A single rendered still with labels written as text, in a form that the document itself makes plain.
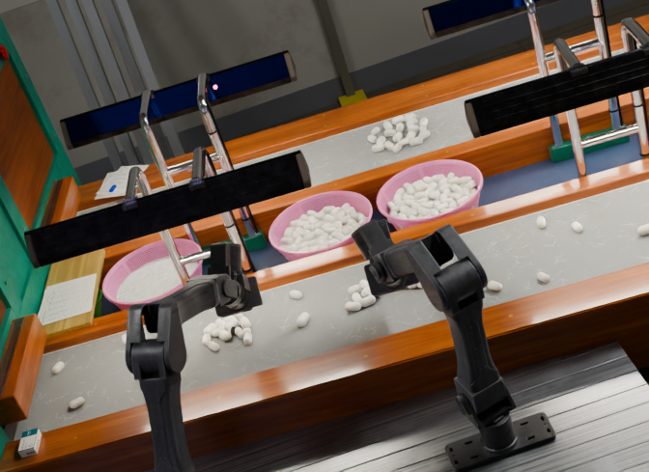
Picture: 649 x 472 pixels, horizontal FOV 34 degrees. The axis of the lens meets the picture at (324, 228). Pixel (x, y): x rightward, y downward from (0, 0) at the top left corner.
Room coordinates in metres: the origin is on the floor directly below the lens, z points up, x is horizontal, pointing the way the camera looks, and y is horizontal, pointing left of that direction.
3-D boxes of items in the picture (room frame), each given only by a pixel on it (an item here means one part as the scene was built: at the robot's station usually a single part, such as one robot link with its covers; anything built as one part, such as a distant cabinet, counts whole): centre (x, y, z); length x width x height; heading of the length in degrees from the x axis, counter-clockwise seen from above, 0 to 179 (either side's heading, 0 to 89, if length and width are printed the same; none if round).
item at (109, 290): (2.33, 0.44, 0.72); 0.27 x 0.27 x 0.10
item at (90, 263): (2.35, 0.66, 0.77); 0.33 x 0.15 x 0.01; 174
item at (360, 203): (2.28, 0.00, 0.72); 0.27 x 0.27 x 0.10
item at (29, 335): (2.01, 0.74, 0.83); 0.30 x 0.06 x 0.07; 174
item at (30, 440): (1.80, 0.73, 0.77); 0.06 x 0.04 x 0.02; 174
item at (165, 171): (2.51, 0.25, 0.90); 0.20 x 0.19 x 0.45; 84
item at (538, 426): (1.46, -0.18, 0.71); 0.20 x 0.07 x 0.08; 90
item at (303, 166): (2.03, 0.30, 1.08); 0.62 x 0.08 x 0.07; 84
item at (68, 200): (2.69, 0.68, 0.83); 0.30 x 0.06 x 0.07; 174
